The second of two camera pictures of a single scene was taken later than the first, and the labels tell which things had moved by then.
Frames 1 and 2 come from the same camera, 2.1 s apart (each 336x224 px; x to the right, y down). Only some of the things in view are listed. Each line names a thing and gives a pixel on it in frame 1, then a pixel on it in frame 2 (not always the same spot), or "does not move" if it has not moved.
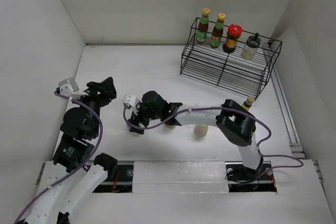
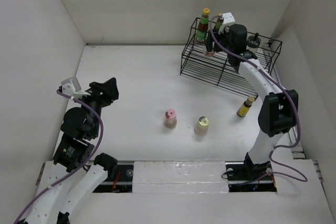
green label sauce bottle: (203, 26) does not move
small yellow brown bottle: (248, 103) does not move
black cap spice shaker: (250, 49) does not move
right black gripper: (135, 119) to (209, 43)
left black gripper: (107, 89) does not move
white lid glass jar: (133, 134) to (209, 54)
